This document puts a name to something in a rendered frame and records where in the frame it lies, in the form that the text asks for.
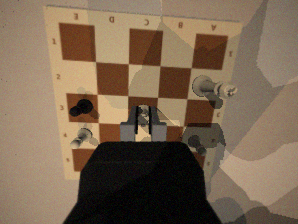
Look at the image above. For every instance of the wooden chessboard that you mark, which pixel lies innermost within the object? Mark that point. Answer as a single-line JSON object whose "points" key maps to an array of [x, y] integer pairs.
{"points": [[119, 60]]}

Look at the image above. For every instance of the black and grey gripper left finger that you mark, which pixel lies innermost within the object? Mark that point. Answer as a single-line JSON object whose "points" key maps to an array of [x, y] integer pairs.
{"points": [[129, 129]]}

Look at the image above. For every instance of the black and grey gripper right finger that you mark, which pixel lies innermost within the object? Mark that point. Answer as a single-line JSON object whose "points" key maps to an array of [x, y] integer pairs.
{"points": [[157, 129]]}

